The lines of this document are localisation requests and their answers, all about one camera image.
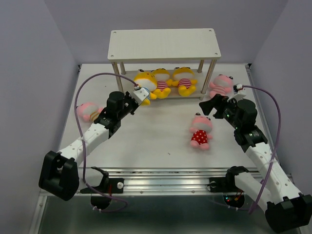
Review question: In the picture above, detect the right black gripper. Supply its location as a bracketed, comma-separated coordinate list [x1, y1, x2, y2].
[197, 94, 242, 130]

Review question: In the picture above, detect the pink plush red polka-dot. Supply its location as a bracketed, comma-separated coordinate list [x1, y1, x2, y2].
[189, 113, 213, 150]

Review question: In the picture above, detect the pink plush orange-striped shirt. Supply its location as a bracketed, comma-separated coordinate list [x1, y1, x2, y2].
[76, 102, 103, 122]

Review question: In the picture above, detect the yellow plush red-striped shirt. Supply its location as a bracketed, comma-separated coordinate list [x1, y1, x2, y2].
[172, 67, 197, 97]

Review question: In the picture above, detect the yellow plush blue-striped shirt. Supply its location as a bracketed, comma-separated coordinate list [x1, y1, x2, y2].
[134, 69, 157, 105]

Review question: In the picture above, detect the yellow plush pink-striped shirt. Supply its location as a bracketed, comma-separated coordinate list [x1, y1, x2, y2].
[151, 68, 173, 99]

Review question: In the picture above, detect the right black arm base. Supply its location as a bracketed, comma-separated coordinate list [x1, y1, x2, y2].
[207, 166, 249, 210]

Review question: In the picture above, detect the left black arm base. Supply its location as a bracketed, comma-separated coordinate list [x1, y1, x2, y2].
[90, 166, 124, 212]

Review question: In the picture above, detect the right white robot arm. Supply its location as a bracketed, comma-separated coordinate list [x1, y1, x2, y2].
[199, 95, 312, 233]

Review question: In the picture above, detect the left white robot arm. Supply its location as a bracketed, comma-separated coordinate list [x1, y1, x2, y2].
[39, 88, 148, 201]

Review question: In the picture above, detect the white two-tier shelf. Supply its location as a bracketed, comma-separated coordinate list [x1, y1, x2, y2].
[107, 28, 221, 100]

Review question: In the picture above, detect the pink plush pink-striped shirt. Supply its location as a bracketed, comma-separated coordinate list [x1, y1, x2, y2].
[209, 74, 233, 98]

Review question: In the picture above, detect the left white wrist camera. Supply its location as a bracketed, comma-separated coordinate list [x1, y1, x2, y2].
[131, 85, 151, 105]

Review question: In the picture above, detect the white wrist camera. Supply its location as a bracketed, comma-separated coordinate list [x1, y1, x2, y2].
[131, 85, 151, 105]
[227, 84, 247, 102]

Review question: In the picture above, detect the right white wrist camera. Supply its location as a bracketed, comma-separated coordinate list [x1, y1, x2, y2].
[227, 84, 247, 102]

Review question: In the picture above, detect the aluminium rail frame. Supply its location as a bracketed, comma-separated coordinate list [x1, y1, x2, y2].
[28, 63, 308, 234]

